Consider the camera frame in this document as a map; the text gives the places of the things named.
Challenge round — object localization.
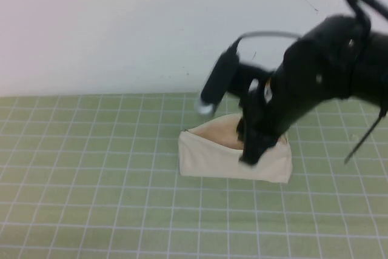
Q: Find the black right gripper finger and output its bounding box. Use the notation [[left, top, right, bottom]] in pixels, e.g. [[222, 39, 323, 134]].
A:
[[239, 136, 275, 166], [236, 118, 249, 144]]

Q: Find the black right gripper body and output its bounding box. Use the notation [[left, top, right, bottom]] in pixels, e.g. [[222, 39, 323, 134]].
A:
[[229, 63, 287, 149]]

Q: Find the cream fabric pencil case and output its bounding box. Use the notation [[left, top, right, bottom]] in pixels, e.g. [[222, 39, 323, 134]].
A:
[[178, 112, 293, 184]]

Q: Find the green white-grid tablecloth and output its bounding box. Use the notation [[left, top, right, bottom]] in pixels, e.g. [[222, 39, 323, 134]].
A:
[[0, 90, 388, 259]]

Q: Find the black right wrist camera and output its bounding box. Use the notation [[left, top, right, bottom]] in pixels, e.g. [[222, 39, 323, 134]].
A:
[[193, 47, 242, 116]]

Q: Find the grey camera cable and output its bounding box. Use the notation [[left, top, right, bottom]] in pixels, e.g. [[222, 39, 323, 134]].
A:
[[235, 30, 304, 48]]

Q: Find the thin black cable strap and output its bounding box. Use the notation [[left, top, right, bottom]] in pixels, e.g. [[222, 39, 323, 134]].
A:
[[344, 106, 383, 165]]

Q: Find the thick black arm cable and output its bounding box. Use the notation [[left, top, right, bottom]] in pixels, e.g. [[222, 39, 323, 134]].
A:
[[343, 0, 388, 34]]

